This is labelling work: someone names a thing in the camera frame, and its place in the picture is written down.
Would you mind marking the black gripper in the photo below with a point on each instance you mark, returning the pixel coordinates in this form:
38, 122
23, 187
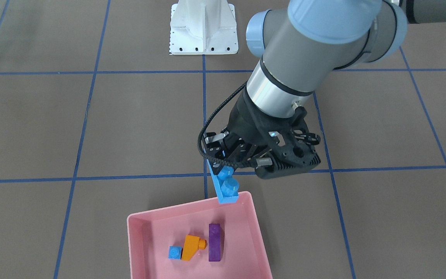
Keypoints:
243, 124

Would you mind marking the long blue block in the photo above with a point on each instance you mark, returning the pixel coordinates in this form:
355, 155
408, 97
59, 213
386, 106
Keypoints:
226, 187

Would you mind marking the purple block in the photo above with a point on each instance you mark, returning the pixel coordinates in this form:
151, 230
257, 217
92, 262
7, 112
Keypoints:
215, 243

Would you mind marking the orange block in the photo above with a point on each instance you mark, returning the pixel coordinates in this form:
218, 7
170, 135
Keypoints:
192, 244

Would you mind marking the small light blue block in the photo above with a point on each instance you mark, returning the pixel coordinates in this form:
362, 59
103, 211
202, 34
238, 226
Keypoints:
175, 252

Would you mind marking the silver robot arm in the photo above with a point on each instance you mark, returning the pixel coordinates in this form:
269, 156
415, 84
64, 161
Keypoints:
298, 47

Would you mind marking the pink plastic box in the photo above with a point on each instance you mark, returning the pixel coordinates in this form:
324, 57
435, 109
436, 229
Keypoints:
152, 232

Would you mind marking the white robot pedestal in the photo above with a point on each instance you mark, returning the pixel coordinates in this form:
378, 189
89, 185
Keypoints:
203, 27

